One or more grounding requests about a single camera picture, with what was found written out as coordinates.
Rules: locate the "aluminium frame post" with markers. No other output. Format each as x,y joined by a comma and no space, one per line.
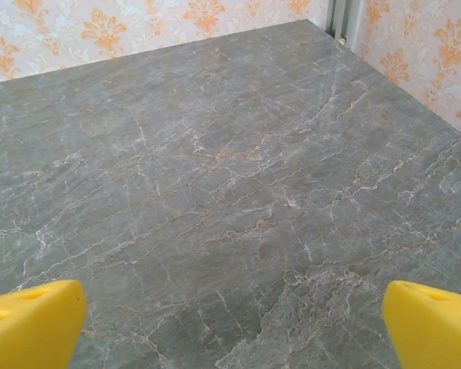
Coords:
343,19

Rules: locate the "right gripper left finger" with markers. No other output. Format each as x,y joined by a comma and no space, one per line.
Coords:
30,330

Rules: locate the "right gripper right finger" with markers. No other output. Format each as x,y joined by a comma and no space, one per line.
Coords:
434,330

